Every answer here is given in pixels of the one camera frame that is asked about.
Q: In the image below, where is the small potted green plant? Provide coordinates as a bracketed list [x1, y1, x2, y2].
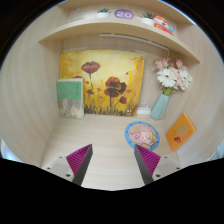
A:
[139, 11, 156, 27]
[96, 7, 112, 19]

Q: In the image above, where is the green covered book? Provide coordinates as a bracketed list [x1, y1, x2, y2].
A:
[56, 78, 86, 120]

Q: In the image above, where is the white charger with cable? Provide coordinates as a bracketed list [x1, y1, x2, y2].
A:
[135, 103, 152, 116]

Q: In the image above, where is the round blue-rimmed cartoon mouse pad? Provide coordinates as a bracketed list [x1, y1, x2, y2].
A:
[124, 121, 161, 152]

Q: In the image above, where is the pink and white flower bouquet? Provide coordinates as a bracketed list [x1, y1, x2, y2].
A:
[153, 57, 194, 97]

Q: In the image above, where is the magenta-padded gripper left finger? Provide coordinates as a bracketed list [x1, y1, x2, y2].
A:
[43, 143, 94, 187]

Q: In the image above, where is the white light bar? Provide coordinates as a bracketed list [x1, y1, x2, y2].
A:
[98, 33, 169, 51]

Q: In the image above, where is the round purple number sign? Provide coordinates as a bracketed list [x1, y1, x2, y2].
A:
[113, 8, 135, 21]

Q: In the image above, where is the red and white toy figure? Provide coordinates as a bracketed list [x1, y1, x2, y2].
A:
[152, 15, 176, 36]

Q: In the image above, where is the pale green faceted vase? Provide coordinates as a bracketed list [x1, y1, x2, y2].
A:
[150, 93, 170, 121]

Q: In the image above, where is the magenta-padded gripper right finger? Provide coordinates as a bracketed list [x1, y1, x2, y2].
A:
[133, 143, 181, 186]

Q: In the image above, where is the yellow poppy flower painting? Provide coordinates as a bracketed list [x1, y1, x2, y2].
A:
[59, 49, 145, 118]

